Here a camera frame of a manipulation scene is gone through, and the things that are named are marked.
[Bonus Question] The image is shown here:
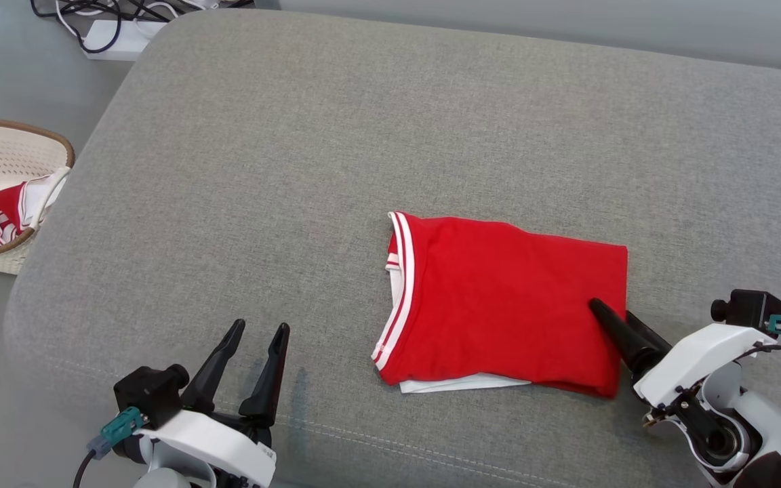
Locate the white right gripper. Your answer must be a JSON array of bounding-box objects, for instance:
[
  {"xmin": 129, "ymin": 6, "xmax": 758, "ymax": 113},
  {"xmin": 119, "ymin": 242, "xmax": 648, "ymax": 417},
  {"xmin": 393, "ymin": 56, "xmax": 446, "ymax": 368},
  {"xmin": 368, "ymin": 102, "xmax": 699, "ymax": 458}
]
[{"xmin": 588, "ymin": 298, "xmax": 778, "ymax": 408}]

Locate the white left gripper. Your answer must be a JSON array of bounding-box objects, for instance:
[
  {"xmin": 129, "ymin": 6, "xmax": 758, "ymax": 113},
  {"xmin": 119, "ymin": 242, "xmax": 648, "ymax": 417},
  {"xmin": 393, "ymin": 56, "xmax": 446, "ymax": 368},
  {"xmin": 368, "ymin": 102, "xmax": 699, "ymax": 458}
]
[{"xmin": 140, "ymin": 319, "xmax": 291, "ymax": 488}]

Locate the red white jersey shirt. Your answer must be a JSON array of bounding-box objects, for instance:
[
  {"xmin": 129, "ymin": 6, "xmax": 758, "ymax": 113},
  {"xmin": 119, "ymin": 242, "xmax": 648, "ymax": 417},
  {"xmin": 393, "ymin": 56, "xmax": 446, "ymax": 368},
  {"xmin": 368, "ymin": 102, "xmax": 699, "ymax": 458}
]
[{"xmin": 372, "ymin": 211, "xmax": 630, "ymax": 399}]

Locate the crumpled red white striped garment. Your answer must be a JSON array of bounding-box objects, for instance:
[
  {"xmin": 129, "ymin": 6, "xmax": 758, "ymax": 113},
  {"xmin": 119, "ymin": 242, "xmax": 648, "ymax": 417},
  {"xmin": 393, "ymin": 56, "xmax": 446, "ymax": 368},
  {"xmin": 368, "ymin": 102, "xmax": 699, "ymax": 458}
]
[{"xmin": 0, "ymin": 166, "xmax": 71, "ymax": 250}]

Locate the grey fabric sofa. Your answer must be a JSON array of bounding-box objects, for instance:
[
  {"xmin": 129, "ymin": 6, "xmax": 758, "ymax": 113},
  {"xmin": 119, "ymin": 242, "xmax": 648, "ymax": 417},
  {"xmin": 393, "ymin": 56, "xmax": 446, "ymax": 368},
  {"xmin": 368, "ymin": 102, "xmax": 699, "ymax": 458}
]
[{"xmin": 3, "ymin": 8, "xmax": 781, "ymax": 488}]

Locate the white power strip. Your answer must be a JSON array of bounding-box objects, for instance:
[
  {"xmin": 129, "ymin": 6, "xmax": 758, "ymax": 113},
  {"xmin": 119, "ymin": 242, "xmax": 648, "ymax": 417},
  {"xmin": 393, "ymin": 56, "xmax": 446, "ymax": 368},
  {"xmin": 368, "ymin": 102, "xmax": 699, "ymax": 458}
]
[{"xmin": 82, "ymin": 19, "xmax": 169, "ymax": 62}]

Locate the teal left camera connector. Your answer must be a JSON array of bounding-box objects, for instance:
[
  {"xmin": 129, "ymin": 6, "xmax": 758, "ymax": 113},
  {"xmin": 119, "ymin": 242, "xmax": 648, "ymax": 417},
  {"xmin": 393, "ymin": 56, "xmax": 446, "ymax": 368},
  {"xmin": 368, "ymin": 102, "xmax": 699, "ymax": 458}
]
[{"xmin": 87, "ymin": 407, "xmax": 147, "ymax": 462}]

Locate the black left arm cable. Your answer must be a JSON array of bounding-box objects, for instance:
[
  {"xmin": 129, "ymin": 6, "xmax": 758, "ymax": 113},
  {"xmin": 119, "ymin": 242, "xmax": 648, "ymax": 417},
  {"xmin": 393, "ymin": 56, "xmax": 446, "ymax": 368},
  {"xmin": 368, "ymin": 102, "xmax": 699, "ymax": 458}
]
[{"xmin": 72, "ymin": 451, "xmax": 97, "ymax": 488}]

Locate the black power cable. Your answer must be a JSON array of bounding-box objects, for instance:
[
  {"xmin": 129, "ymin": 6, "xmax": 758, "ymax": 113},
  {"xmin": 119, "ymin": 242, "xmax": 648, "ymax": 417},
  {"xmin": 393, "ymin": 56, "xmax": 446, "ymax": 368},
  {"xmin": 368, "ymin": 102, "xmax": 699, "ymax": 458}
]
[{"xmin": 30, "ymin": 0, "xmax": 256, "ymax": 55}]

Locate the white power cable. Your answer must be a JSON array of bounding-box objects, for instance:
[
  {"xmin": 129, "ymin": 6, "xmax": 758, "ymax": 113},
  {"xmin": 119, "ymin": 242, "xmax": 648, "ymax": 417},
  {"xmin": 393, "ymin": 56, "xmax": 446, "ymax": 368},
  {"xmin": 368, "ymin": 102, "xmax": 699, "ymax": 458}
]
[{"xmin": 55, "ymin": 0, "xmax": 220, "ymax": 36}]

